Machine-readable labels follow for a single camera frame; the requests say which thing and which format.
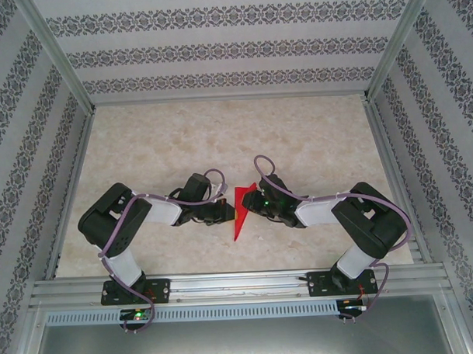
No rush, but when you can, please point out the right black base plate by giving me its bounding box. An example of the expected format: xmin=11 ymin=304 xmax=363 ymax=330
xmin=308 ymin=269 xmax=377 ymax=299

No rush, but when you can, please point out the controller board with green light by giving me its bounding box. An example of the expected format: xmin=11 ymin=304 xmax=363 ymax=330
xmin=119 ymin=308 xmax=154 ymax=322

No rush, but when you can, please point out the aluminium frame post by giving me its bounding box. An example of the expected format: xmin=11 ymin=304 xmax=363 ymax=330
xmin=360 ymin=0 xmax=440 ymax=103
xmin=14 ymin=0 xmax=97 ymax=116

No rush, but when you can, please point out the grey sheet metal tray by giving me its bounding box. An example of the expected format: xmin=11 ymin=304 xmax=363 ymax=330
xmin=31 ymin=311 xmax=469 ymax=354

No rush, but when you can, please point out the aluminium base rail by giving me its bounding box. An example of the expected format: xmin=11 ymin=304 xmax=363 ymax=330
xmin=28 ymin=263 xmax=448 ymax=310

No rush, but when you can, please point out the grey slotted cable duct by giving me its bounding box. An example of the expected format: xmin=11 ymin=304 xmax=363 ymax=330
xmin=44 ymin=300 xmax=339 ymax=328

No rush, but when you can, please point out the aluminium side floor rail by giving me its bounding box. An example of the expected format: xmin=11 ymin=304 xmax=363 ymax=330
xmin=363 ymin=95 xmax=435 ymax=266
xmin=37 ymin=109 xmax=103 ymax=280

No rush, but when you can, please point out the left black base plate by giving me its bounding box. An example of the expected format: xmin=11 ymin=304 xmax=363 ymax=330
xmin=101 ymin=278 xmax=172 ymax=306

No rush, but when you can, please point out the controller board with white plug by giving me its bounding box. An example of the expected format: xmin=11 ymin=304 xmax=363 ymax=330
xmin=339 ymin=298 xmax=371 ymax=313

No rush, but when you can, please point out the aluminium frame cross beam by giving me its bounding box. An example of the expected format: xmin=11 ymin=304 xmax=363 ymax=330
xmin=89 ymin=87 xmax=370 ymax=109

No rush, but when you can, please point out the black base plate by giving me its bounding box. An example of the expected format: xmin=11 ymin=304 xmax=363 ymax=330
xmin=101 ymin=278 xmax=172 ymax=306
xmin=308 ymin=269 xmax=377 ymax=299

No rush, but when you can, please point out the red paper sheet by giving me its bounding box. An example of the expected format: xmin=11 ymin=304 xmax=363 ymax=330
xmin=230 ymin=182 xmax=261 ymax=243

